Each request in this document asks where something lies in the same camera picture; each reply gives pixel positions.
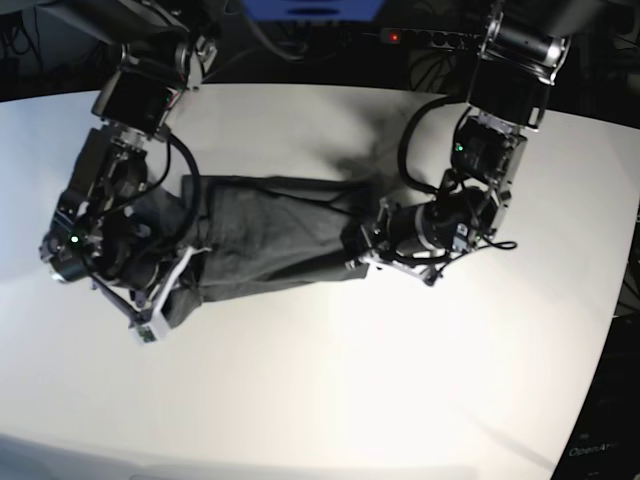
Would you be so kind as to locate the dark grey T-shirt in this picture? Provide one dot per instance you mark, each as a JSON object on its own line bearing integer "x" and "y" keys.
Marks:
{"x": 275, "y": 233}

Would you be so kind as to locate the black OpenArm base box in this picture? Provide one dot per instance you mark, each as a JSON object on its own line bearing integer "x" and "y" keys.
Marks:
{"x": 604, "y": 443}

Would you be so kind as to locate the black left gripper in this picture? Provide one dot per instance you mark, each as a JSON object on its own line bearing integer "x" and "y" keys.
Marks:
{"x": 432, "y": 228}

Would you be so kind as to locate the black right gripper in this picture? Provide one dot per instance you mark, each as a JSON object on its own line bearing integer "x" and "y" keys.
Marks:
{"x": 133, "y": 266}

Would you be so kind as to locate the blue plastic box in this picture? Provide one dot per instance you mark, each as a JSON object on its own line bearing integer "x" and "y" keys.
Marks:
{"x": 313, "y": 10}

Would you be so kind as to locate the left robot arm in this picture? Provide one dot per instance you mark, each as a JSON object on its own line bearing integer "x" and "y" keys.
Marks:
{"x": 524, "y": 47}

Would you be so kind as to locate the black power strip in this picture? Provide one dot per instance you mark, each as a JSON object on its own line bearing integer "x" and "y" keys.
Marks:
{"x": 429, "y": 39}

